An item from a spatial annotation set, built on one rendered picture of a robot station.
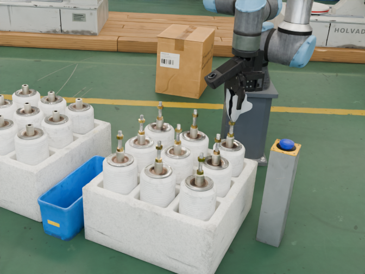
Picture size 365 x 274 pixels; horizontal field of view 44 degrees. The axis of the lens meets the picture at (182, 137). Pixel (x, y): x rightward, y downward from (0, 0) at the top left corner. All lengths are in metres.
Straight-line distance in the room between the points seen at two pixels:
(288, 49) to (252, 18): 0.40
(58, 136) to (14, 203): 0.24
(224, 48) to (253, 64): 1.79
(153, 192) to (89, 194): 0.19
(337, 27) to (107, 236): 2.36
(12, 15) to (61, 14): 0.32
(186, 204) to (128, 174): 0.18
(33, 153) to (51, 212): 0.19
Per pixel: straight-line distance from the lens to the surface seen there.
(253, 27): 1.20
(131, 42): 3.03
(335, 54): 3.23
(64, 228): 1.34
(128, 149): 1.31
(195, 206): 1.14
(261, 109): 1.67
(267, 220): 1.35
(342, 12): 3.42
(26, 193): 1.43
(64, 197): 1.45
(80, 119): 1.54
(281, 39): 1.57
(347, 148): 2.05
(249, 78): 1.24
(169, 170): 1.20
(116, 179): 1.23
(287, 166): 1.24
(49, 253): 1.35
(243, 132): 1.70
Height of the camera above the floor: 0.88
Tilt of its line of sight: 27 degrees down
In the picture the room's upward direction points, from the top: 3 degrees clockwise
